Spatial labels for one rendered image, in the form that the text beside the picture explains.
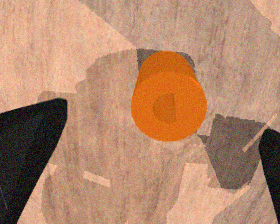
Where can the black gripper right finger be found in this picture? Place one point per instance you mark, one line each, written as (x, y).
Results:
(269, 148)

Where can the orange knob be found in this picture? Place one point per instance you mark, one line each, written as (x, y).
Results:
(168, 103)

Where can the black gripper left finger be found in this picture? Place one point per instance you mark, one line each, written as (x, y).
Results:
(28, 137)

